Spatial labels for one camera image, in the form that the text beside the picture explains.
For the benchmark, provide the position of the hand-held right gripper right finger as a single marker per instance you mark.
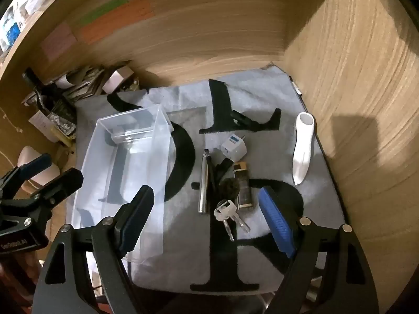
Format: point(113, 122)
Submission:
point(276, 222)

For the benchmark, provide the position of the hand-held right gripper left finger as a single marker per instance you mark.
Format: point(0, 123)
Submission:
point(136, 222)

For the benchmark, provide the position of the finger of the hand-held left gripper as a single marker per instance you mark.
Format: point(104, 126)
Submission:
point(64, 181)
point(34, 165)

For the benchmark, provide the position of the black and gold lighter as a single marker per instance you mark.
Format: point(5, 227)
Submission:
point(244, 186)

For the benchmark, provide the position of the clear plastic box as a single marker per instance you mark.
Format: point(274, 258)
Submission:
point(108, 157)

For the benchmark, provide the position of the dark fuzzy pom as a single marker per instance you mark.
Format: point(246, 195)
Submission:
point(228, 188)

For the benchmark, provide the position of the small black clip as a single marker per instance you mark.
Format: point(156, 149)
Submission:
point(224, 166)

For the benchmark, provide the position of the silver metal tube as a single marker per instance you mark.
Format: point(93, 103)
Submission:
point(204, 186)

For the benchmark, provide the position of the white plug adapter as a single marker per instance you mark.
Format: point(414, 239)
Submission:
point(232, 148)

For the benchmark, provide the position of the beige rounded object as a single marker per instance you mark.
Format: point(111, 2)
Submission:
point(26, 155)

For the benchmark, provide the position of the white paper tag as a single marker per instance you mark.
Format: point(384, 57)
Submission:
point(41, 121)

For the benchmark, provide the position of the silver foil packet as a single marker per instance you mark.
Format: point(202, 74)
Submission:
point(62, 124)

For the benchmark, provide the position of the bunch of keys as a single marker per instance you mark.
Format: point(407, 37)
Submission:
point(224, 211)

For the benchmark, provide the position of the black bottle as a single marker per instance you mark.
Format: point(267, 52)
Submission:
point(39, 88)

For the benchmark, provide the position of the pile of papers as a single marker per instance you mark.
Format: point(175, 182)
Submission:
point(81, 81)

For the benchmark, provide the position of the long black clip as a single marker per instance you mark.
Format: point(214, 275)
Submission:
point(240, 119)

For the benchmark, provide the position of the grey mat with black letters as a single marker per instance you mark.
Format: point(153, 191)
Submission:
point(262, 104)

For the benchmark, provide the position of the pink sticky note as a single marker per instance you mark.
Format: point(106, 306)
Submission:
point(59, 42)

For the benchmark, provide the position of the white pen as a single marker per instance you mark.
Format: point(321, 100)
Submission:
point(296, 86)

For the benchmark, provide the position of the blue photo card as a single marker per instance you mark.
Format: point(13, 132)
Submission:
point(9, 27)

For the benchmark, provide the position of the orange sticky note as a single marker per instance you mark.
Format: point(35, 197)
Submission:
point(114, 19)

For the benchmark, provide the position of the green sticky note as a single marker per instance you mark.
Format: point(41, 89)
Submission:
point(101, 9)

